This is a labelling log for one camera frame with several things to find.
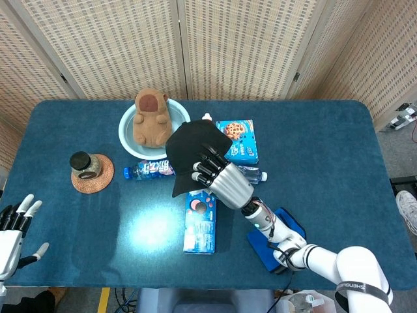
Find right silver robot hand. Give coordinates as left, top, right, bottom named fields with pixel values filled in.
left=191, top=143, right=255, bottom=209

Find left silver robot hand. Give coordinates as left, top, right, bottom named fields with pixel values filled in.
left=0, top=194, right=50, bottom=281

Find black baseball cap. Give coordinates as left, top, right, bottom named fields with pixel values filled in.
left=165, top=119, right=233, bottom=198

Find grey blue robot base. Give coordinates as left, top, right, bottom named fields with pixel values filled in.
left=135, top=288, right=278, bottom=313

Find clear plastic water bottle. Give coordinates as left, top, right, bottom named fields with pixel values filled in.
left=237, top=165, right=268, bottom=185

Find blue chocolate chip cookie box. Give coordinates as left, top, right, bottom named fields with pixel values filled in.
left=215, top=119, right=260, bottom=164

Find blue Oreo cookie box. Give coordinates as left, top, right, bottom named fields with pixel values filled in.
left=182, top=188, right=218, bottom=254

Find black bag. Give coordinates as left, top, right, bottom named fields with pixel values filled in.
left=19, top=290, right=56, bottom=313

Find blue labelled drink bottle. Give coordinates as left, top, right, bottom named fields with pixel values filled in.
left=122, top=158, right=175, bottom=181

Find brown capybara plush toy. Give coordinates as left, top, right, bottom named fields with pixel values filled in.
left=132, top=88, right=173, bottom=148

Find blue velvet tablecloth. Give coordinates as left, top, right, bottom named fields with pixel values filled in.
left=0, top=99, right=417, bottom=291

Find glass jar with black lid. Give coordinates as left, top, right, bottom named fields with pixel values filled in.
left=69, top=151, right=100, bottom=179

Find light blue plastic basin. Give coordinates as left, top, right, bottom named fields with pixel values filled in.
left=118, top=98, right=192, bottom=160

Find round woven rattan coaster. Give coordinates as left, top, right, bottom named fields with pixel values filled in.
left=70, top=154, right=115, bottom=194

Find clear plastic container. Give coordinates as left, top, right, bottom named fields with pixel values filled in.
left=276, top=290, right=338, bottom=313

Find black floor stand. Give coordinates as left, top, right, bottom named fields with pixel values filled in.
left=389, top=175, right=417, bottom=193

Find white sneaker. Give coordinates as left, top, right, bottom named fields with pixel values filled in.
left=395, top=190, right=417, bottom=235

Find woven folding screen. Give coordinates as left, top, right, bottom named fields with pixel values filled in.
left=0, top=0, right=417, bottom=172

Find white power strip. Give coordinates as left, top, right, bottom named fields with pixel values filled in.
left=387, top=102, right=417, bottom=131

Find black floor cable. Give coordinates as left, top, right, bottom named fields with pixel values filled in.
left=113, top=288, right=130, bottom=313

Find blue floor cable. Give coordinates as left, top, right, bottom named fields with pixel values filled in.
left=126, top=288, right=139, bottom=313

